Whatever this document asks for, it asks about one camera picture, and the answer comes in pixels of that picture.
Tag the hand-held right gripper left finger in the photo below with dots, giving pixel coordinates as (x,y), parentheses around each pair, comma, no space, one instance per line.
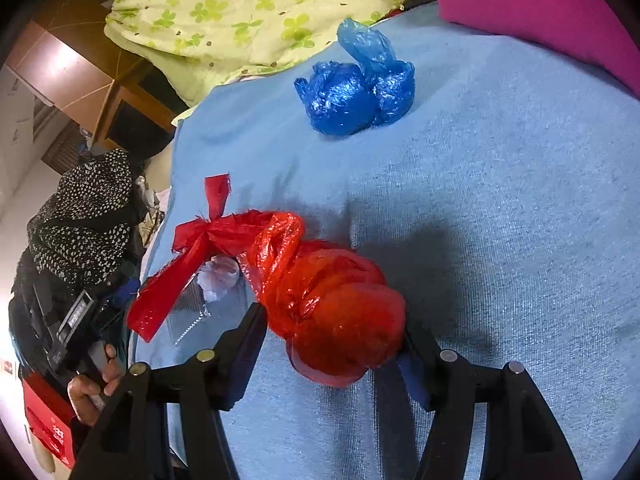
(245,355)

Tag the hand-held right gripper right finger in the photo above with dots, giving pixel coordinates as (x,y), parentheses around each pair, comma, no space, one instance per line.
(415,375)

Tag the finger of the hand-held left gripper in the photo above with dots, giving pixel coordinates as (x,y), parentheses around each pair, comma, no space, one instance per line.
(127,290)

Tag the clear plastic bag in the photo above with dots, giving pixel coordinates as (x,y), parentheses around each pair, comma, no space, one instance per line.
(215,280)

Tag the red plastic bag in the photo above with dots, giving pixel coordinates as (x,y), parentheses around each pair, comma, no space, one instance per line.
(340,320)

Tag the blue plastic bag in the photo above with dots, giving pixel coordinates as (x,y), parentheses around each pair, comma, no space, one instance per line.
(345,95)

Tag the person's left hand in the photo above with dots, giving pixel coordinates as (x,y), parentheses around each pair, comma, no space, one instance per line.
(87,395)

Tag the black white floral garment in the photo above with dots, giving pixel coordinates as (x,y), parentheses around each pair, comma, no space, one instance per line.
(80,220)

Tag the red paper bag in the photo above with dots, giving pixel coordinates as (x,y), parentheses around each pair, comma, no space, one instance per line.
(45,420)

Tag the blue blanket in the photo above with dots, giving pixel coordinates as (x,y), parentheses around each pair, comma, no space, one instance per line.
(500,210)

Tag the wooden cabinet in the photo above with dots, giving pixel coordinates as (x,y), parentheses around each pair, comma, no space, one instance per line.
(70,65)

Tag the green clover print blanket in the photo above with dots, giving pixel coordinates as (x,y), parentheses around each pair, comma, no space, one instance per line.
(240,15)

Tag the magenta pillow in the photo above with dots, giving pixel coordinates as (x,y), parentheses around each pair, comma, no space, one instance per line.
(540,5)

